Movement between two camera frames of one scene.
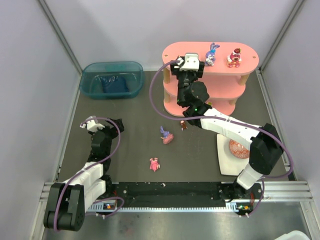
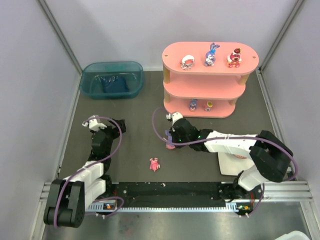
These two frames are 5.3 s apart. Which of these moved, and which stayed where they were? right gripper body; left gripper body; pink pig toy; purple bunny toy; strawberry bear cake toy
Moved: right gripper body
Stayed: strawberry bear cake toy; purple bunny toy; left gripper body; pink pig toy
